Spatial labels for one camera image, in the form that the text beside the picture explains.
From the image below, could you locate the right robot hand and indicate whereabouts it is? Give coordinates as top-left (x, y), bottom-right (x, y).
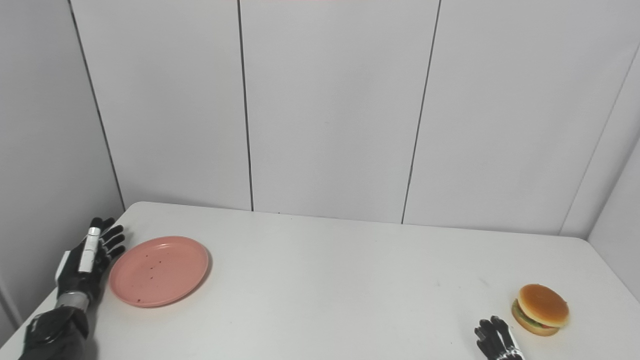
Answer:
top-left (474, 315), bottom-right (525, 360)

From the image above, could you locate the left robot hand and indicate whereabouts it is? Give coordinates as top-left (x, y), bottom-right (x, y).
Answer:
top-left (54, 217), bottom-right (126, 302)

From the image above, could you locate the toy hamburger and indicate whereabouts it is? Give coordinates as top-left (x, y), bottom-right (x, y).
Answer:
top-left (511, 283), bottom-right (570, 337)

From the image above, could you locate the pink round plate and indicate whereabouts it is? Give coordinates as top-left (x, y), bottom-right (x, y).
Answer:
top-left (109, 236), bottom-right (210, 308)

